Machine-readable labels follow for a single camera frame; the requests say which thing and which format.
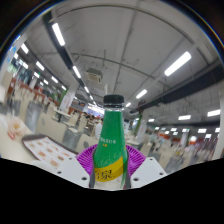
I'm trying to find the ceiling air conditioner unit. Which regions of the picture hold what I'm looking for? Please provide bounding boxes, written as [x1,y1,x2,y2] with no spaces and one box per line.
[85,68,104,83]

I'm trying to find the ceiling lights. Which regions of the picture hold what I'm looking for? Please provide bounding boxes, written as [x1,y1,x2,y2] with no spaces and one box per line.
[13,22,222,141]

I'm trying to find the beige chairs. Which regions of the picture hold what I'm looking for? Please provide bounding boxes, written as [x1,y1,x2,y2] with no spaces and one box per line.
[13,99,201,161]

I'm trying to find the crumpled orange-white food wrapper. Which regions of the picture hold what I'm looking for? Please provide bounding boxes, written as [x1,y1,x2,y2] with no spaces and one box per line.
[6,118,26,140]

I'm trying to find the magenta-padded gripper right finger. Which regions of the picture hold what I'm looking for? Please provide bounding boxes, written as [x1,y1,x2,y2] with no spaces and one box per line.
[125,143,168,189]

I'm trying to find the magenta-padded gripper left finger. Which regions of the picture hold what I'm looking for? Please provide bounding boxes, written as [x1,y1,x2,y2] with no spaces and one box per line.
[54,143,100,190]

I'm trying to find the green drink bottle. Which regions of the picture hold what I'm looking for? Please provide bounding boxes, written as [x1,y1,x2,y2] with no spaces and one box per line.
[89,94,131,191]

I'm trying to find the dark food tray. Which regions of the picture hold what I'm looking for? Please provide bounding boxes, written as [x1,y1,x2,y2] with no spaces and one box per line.
[21,134,78,169]

